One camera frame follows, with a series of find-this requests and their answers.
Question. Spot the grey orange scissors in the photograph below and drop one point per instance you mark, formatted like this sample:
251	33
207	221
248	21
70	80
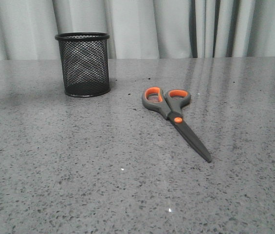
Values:
170	105

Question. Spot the black mesh pen cup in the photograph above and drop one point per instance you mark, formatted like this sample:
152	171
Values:
84	61

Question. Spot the light grey curtain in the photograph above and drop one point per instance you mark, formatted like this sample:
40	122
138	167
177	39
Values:
141	28

